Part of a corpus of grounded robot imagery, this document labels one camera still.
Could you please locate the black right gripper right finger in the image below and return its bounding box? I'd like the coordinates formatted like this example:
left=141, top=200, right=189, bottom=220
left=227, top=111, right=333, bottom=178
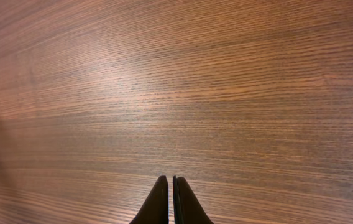
left=173, top=176, right=213, bottom=224

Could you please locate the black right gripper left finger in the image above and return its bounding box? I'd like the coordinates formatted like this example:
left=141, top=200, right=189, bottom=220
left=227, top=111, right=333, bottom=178
left=130, top=175, right=169, bottom=224

